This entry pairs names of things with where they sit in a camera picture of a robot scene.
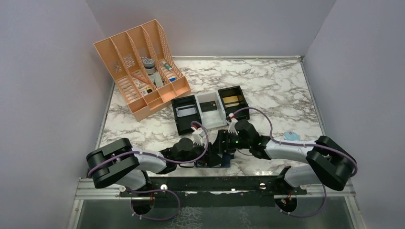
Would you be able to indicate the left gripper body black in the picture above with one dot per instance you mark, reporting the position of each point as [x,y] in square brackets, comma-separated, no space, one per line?
[208,154]

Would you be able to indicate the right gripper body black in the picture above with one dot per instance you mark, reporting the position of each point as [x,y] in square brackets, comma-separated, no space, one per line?
[223,144]

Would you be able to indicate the blue leather card holder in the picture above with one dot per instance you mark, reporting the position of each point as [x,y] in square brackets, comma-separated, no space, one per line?
[225,164]

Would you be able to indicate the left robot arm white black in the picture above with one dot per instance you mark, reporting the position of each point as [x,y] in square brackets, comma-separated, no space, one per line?
[120,163]

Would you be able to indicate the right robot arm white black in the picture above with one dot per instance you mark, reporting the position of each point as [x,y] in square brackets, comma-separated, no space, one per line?
[324,162]

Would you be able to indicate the gold credit card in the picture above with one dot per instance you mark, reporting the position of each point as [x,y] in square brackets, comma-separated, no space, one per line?
[231,101]

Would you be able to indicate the silver credit card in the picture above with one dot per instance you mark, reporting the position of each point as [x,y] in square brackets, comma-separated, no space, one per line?
[186,110]

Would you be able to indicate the black credit card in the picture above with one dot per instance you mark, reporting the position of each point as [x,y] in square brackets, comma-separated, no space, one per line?
[208,106]

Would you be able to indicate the white plastic bin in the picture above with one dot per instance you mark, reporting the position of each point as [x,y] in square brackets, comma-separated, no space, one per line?
[212,119]

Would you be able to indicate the right black plastic bin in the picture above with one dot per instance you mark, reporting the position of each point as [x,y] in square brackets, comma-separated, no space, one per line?
[231,91]

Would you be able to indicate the black plastic bin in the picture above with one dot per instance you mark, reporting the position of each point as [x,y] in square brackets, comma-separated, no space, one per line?
[183,124]
[231,91]

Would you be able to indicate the left black plastic bin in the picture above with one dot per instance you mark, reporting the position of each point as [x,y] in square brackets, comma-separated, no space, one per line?
[183,124]

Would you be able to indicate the clear blue plastic case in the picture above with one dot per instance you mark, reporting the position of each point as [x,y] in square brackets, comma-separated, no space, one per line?
[291,136]

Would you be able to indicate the orange pencil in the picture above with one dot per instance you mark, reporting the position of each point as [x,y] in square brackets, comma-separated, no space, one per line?
[140,78]

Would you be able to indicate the green white marker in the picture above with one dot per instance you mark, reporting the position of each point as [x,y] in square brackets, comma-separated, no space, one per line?
[167,66]

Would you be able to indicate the grey round tape roll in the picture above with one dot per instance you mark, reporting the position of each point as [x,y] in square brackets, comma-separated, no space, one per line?
[149,65]

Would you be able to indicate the orange plastic file organizer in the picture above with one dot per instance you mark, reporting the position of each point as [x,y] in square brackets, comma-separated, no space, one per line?
[122,54]

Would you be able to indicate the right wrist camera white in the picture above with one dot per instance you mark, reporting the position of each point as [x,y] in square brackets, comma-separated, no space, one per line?
[231,120]

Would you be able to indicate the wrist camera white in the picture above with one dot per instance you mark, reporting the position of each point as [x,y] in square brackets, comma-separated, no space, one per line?
[199,136]
[231,120]

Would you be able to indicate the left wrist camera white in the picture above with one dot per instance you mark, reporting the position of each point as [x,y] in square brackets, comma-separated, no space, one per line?
[199,136]

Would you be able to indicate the black metal base rail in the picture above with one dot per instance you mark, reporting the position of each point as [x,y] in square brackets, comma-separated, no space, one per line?
[170,192]

